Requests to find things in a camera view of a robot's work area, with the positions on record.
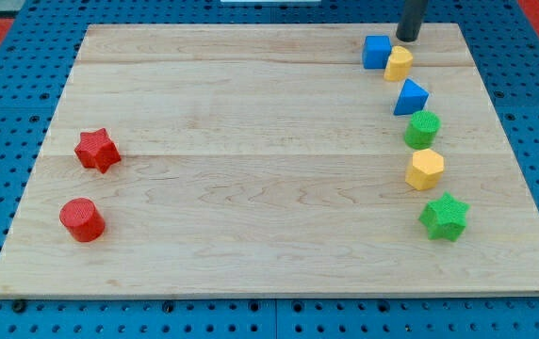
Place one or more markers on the yellow heart block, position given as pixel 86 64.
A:
pixel 399 64

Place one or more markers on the blue triangle block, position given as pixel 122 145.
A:
pixel 412 98

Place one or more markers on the light wooden board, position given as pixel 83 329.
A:
pixel 264 161

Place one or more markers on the green cylinder block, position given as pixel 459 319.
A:
pixel 422 129

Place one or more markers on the yellow hexagon block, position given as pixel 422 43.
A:
pixel 424 169

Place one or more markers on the blue cube block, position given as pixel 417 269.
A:
pixel 376 51

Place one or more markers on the red star block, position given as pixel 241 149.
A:
pixel 96 150

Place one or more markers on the green star block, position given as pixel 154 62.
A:
pixel 444 218

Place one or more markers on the red cylinder block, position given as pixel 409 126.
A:
pixel 81 218

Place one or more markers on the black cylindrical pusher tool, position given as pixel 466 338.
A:
pixel 411 19

